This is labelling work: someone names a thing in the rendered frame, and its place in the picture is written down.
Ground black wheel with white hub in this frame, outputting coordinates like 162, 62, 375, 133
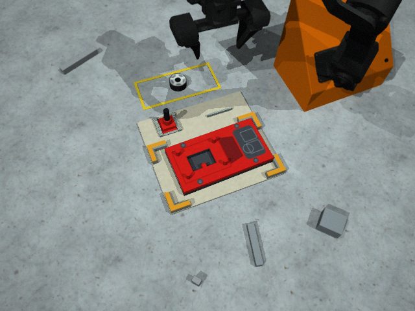
169, 73, 187, 91

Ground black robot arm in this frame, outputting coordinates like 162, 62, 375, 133
314, 0, 402, 91

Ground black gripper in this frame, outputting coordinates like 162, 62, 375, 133
169, 0, 271, 59

